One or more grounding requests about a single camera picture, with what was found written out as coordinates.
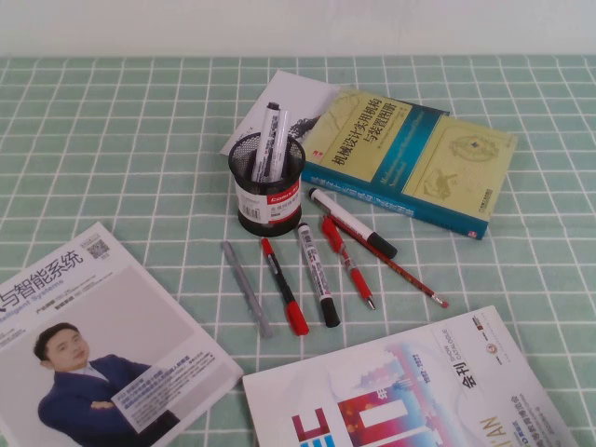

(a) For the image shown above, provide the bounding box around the green checked tablecloth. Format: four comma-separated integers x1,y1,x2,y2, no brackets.
0,55,596,447

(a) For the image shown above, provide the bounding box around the grey pen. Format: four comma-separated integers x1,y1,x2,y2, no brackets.
221,240,275,340

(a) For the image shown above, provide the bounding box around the black pen with red cap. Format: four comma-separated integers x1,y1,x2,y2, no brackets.
260,237,311,337

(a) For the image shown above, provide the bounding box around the black mesh pen holder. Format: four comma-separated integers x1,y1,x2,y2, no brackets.
228,131,307,239

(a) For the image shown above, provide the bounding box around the yellow and teal book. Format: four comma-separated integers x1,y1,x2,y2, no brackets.
300,86,520,241

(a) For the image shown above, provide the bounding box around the white booklet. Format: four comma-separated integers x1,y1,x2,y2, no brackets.
220,69,343,155

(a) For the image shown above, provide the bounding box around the magazine with man portrait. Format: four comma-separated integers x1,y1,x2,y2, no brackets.
0,221,245,447

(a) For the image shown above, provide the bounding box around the red gel pen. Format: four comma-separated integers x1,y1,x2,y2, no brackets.
320,216,376,312

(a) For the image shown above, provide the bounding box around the white show catalogue magazine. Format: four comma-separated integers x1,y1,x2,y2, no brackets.
241,305,581,447

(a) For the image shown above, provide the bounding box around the white marker with printed barrel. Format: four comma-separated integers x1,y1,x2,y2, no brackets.
251,102,280,183
296,222,340,329
269,109,291,181

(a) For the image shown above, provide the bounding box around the plain white marker black cap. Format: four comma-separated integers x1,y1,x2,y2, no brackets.
307,187,399,260

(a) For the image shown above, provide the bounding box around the red pencil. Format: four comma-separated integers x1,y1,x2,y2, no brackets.
325,213,451,309

